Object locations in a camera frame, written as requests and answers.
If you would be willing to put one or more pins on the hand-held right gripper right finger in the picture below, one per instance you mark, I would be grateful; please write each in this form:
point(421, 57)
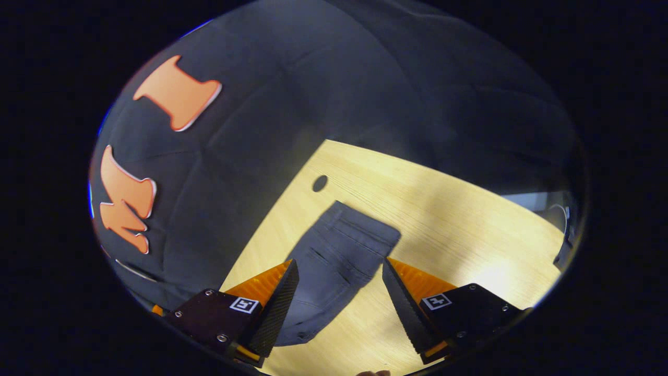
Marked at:
point(404, 313)

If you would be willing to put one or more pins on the black backdrop cloth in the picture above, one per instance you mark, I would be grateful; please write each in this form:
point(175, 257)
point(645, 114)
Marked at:
point(313, 78)

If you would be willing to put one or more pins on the dark grey jeans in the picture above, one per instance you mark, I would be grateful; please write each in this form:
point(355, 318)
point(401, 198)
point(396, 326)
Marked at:
point(334, 261)

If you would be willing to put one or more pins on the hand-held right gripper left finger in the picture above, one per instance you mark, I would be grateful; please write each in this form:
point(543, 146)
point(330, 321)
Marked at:
point(279, 308)

